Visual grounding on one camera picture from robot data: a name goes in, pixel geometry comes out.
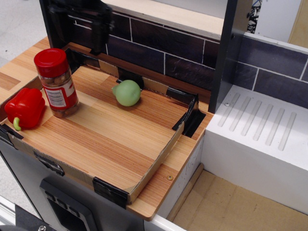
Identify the red-lidded spice bottle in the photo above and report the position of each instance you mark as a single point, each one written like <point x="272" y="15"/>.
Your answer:
<point x="55" y="75"/>

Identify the green onion-shaped vegetable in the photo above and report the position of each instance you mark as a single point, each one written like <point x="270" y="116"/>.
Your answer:
<point x="127" y="93"/>

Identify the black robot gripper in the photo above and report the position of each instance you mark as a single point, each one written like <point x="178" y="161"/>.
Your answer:
<point x="84" y="22"/>

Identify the dark grey vertical post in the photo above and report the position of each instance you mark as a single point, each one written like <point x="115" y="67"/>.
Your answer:
<point x="235" y="25"/>

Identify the red bell pepper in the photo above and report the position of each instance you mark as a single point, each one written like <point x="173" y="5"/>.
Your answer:
<point x="24" y="110"/>

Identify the white ridged drainboard sink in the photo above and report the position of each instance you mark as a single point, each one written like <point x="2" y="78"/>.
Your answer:
<point x="261" y="144"/>

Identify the taped cardboard fence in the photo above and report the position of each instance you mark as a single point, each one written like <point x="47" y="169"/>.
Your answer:
<point x="123" y="154"/>

